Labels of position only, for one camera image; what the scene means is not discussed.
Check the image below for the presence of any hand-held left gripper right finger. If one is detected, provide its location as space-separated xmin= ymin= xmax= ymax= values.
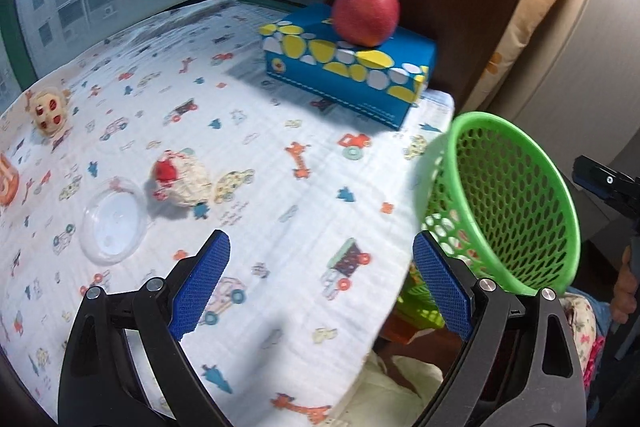
xmin=411 ymin=230 xmax=587 ymax=427

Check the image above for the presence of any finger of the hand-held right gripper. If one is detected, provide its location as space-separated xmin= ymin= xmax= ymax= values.
xmin=572 ymin=155 xmax=640 ymax=220

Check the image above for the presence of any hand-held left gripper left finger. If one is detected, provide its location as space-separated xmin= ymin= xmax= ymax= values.
xmin=58 ymin=229 xmax=232 ymax=427

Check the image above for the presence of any green plastic mesh basket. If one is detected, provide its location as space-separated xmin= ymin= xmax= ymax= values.
xmin=397 ymin=112 xmax=581 ymax=328

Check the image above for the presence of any person's right hand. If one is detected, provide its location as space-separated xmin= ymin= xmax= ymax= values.
xmin=612 ymin=248 xmax=634 ymax=324

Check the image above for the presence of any pink floral clothing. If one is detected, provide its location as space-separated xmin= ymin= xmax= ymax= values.
xmin=565 ymin=297 xmax=612 ymax=388

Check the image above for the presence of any small clear plastic cup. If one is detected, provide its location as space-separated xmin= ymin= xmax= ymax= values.
xmin=82 ymin=178 xmax=149 ymax=265

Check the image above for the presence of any white red crumpled toy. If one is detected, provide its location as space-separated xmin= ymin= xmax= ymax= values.
xmin=150 ymin=148 xmax=210 ymax=208

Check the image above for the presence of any cream cloth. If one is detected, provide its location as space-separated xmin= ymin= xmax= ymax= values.
xmin=342 ymin=352 xmax=446 ymax=427

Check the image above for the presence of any cartoon printed white tablecloth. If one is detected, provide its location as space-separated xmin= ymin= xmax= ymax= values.
xmin=0 ymin=0 xmax=456 ymax=427

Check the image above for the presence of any beige cushion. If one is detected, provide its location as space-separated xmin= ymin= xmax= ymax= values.
xmin=465 ymin=0 xmax=601 ymax=122

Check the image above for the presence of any orange water bottle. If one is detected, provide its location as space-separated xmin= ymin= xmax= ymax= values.
xmin=0 ymin=154 xmax=20 ymax=208

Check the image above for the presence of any round cream strawberry toy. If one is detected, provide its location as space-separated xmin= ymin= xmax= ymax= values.
xmin=31 ymin=88 xmax=69 ymax=138

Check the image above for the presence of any blue yellow tissue box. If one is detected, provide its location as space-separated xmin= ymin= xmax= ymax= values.
xmin=261 ymin=3 xmax=437 ymax=131

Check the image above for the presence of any red apple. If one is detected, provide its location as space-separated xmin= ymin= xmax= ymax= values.
xmin=332 ymin=0 xmax=401 ymax=48

